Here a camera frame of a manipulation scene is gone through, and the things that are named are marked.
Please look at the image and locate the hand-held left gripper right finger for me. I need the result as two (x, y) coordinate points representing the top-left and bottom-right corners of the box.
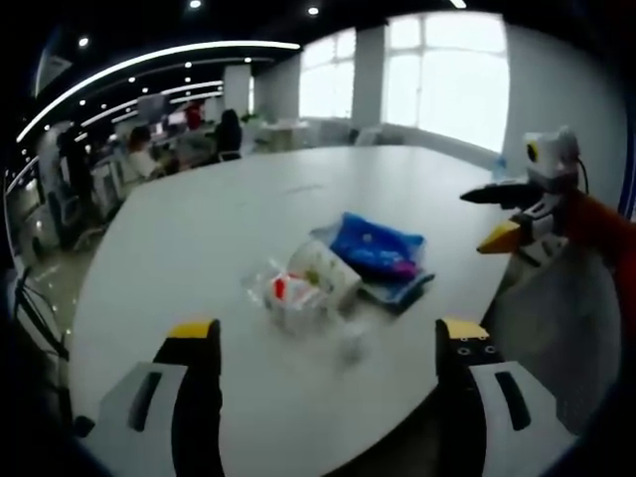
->
(434, 317), (583, 477)

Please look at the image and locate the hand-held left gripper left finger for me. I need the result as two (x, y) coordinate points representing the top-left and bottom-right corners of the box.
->
(96, 319), (223, 477)

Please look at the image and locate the blue plastic packet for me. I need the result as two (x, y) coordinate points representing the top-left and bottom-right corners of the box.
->
(328, 212), (428, 280)

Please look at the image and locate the clear bag with red-white item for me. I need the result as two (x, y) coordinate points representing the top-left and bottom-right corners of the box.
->
(241, 256), (332, 333)

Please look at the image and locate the white printed paper roll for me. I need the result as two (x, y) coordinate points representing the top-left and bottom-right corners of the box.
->
(289, 239), (364, 312)

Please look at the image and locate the large bright window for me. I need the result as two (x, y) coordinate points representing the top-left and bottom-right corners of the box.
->
(385, 10), (512, 154)

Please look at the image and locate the white table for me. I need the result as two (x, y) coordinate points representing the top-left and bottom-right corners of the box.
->
(68, 143), (523, 477)

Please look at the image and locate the narrow bright window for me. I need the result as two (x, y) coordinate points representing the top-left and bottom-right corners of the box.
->
(299, 27), (358, 120)

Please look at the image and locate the long curved ceiling light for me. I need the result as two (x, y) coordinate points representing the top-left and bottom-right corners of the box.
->
(14, 40), (302, 145)

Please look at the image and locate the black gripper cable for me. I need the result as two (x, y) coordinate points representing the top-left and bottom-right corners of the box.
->
(574, 153), (591, 196)

